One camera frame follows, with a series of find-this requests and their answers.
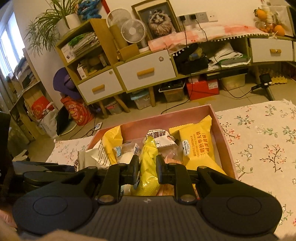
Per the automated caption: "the white blue milk candy packet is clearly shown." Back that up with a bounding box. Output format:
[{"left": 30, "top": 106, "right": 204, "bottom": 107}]
[{"left": 112, "top": 142, "right": 142, "bottom": 164}]

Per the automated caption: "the cream white snack packet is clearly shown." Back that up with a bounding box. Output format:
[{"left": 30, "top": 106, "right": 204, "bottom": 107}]
[{"left": 74, "top": 140, "right": 111, "bottom": 172}]

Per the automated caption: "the yellow blue label packet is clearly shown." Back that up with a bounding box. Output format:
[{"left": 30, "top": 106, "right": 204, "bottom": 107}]
[{"left": 133, "top": 136, "right": 161, "bottom": 196}]

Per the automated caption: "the white walnut snack packet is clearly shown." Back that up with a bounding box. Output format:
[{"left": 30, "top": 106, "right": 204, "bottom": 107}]
[{"left": 144, "top": 129, "right": 176, "bottom": 148}]

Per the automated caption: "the plain yellow snack packet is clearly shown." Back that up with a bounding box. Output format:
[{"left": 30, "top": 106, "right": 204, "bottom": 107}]
[{"left": 102, "top": 126, "right": 123, "bottom": 165}]

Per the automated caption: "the yellow waffle snack packet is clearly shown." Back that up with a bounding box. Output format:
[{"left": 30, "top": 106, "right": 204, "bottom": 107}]
[{"left": 169, "top": 115, "right": 225, "bottom": 174}]

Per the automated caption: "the pink nougat bar packet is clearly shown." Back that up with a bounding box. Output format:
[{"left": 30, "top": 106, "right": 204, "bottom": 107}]
[{"left": 158, "top": 145, "right": 183, "bottom": 164}]

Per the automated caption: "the pink white cardboard box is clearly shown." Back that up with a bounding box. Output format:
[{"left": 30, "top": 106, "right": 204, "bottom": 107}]
[{"left": 86, "top": 104, "right": 239, "bottom": 197}]

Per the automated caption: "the orange printed bag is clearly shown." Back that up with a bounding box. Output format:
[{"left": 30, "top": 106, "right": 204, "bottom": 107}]
[{"left": 61, "top": 96, "right": 94, "bottom": 126}]

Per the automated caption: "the red storage box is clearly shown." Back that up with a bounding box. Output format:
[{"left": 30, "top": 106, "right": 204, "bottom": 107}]
[{"left": 186, "top": 80, "right": 220, "bottom": 100}]

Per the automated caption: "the white drawer far left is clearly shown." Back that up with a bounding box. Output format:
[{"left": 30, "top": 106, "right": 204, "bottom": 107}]
[{"left": 78, "top": 70, "right": 122, "bottom": 104}]

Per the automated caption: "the white drawer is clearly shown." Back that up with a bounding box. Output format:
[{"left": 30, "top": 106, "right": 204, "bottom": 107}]
[
  {"left": 117, "top": 50, "right": 176, "bottom": 91},
  {"left": 249, "top": 38, "right": 293, "bottom": 63},
  {"left": 78, "top": 70, "right": 122, "bottom": 104}
]

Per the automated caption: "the floral tablecloth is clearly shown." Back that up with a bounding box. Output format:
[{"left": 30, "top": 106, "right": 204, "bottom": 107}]
[{"left": 46, "top": 99, "right": 296, "bottom": 239}]

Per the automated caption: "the white shopping bag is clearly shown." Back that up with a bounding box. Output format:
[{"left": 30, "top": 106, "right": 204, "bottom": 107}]
[{"left": 31, "top": 96, "right": 58, "bottom": 139}]

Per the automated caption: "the wooden shelf cabinet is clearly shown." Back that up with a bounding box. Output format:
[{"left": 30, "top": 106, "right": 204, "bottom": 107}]
[{"left": 56, "top": 19, "right": 295, "bottom": 105}]

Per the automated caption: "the white drawer centre left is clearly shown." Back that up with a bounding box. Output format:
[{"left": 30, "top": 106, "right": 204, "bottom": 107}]
[{"left": 117, "top": 50, "right": 176, "bottom": 91}]

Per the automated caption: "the purple bag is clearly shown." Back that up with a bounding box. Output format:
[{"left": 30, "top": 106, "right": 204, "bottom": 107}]
[{"left": 53, "top": 67, "right": 81, "bottom": 99}]

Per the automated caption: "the pink cloth on cabinet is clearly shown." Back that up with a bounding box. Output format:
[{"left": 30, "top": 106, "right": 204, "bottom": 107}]
[{"left": 148, "top": 25, "right": 268, "bottom": 54}]

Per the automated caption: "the white desk fan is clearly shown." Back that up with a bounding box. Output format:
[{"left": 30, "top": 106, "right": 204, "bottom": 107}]
[{"left": 106, "top": 8, "right": 148, "bottom": 51}]

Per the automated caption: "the framed cat picture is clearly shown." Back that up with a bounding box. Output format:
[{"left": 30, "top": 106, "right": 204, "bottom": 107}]
[{"left": 132, "top": 0, "right": 180, "bottom": 40}]

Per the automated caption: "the white drawer right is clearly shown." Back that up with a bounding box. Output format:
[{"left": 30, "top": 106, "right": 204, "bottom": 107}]
[{"left": 249, "top": 38, "right": 293, "bottom": 63}]

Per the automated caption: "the potted green plant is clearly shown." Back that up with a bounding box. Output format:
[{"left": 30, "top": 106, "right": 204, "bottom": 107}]
[{"left": 25, "top": 1, "right": 81, "bottom": 55}]

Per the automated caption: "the fruit bowl with oranges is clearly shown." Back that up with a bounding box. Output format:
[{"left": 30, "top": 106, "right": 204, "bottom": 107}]
[{"left": 253, "top": 5, "right": 285, "bottom": 37}]

